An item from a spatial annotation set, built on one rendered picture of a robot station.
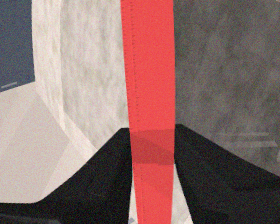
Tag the red box lid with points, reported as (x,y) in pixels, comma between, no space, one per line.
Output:
(149,57)

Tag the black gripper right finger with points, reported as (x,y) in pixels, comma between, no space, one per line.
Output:
(221,188)

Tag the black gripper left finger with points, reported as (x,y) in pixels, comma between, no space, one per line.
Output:
(99,193)

